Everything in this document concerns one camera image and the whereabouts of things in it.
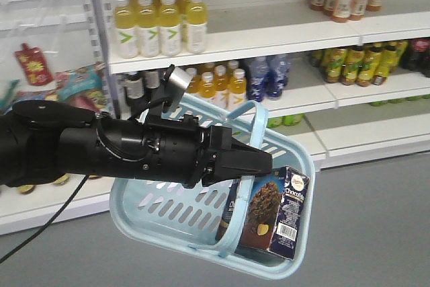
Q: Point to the yellow tea bottle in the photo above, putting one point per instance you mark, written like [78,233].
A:
[353,60]

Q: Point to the blue water bottle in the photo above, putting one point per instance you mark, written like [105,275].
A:
[258,72]

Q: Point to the dark blue chocolate cookie box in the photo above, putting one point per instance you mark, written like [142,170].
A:
[273,215]

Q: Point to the red snack pouch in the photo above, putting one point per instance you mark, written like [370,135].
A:
[33,63]

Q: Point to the yellow juice bottle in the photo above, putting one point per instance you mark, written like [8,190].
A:
[196,22]
[148,31]
[125,30]
[170,28]

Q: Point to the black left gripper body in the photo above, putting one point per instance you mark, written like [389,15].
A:
[184,152]

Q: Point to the yellow juice bottle front left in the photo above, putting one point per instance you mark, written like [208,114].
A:
[125,30]

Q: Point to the light blue plastic basket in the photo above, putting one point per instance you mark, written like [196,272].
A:
[186,220]

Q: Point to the teal snack bag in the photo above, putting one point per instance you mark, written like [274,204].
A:
[82,87]

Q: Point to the white store shelving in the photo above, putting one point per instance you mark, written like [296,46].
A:
[75,33]

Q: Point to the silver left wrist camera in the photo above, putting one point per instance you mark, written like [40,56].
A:
[176,82]

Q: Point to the orange juice bottle lower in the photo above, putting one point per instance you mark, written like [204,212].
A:
[237,90]

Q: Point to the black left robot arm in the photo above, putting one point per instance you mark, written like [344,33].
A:
[43,140]

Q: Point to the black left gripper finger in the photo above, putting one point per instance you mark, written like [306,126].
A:
[242,151]
[227,166]

